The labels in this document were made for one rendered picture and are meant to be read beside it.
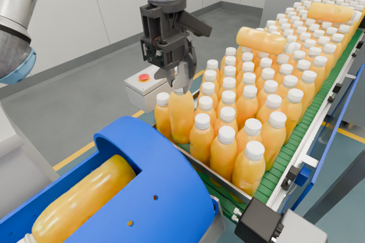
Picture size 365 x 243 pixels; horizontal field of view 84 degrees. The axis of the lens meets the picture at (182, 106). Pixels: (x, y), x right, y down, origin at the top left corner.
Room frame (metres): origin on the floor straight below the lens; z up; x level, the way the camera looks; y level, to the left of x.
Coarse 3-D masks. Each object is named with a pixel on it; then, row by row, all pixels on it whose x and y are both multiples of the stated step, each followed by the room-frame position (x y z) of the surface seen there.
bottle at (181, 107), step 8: (176, 96) 0.41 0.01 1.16; (184, 96) 0.40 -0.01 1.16; (192, 96) 0.42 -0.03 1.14; (168, 104) 0.41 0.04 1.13; (176, 104) 0.39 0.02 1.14; (184, 104) 0.39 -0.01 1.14; (192, 104) 0.40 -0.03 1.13; (176, 112) 0.39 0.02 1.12; (184, 112) 0.39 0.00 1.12; (192, 112) 0.40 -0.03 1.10; (176, 120) 0.39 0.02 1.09; (184, 120) 0.39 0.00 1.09; (192, 120) 0.40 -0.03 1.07; (176, 128) 0.39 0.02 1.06; (184, 128) 0.39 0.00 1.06; (176, 136) 0.39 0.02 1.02; (184, 136) 0.39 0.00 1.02
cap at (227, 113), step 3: (222, 108) 0.40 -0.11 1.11; (225, 108) 0.40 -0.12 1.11; (228, 108) 0.40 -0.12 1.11; (231, 108) 0.40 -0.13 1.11; (222, 111) 0.39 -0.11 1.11; (225, 111) 0.39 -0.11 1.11; (228, 111) 0.39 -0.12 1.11; (231, 111) 0.39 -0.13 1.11; (234, 111) 0.39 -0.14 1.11; (222, 114) 0.38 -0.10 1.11; (225, 114) 0.38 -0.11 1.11; (228, 114) 0.38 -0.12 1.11; (231, 114) 0.38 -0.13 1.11; (234, 114) 0.38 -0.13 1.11; (222, 117) 0.38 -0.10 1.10; (225, 117) 0.38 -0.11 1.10; (228, 117) 0.37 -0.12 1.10; (231, 117) 0.38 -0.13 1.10
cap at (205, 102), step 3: (204, 96) 0.46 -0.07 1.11; (201, 99) 0.45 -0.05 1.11; (204, 99) 0.45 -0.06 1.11; (207, 99) 0.45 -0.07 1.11; (210, 99) 0.45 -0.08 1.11; (201, 102) 0.44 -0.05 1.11; (204, 102) 0.44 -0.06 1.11; (207, 102) 0.43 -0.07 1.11; (210, 102) 0.43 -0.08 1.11; (201, 105) 0.43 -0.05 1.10; (204, 105) 0.43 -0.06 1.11; (207, 105) 0.43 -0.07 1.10; (210, 105) 0.43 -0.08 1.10; (204, 108) 0.43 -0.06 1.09; (207, 108) 0.43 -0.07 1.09
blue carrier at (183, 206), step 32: (128, 128) 0.24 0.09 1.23; (96, 160) 0.28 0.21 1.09; (128, 160) 0.31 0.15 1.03; (160, 160) 0.18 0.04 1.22; (64, 192) 0.21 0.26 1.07; (128, 192) 0.13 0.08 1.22; (160, 192) 0.13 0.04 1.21; (192, 192) 0.14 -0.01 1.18; (0, 224) 0.14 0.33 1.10; (32, 224) 0.16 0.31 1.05; (96, 224) 0.09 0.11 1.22; (160, 224) 0.10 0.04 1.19; (192, 224) 0.11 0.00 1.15
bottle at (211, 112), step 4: (196, 108) 0.45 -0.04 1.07; (200, 108) 0.43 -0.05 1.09; (208, 108) 0.43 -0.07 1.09; (212, 108) 0.44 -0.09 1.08; (196, 112) 0.44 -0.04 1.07; (200, 112) 0.43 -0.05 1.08; (204, 112) 0.43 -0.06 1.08; (208, 112) 0.42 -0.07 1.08; (212, 112) 0.43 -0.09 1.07; (212, 116) 0.42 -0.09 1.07; (216, 116) 0.44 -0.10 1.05; (212, 120) 0.42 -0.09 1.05; (212, 124) 0.41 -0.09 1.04
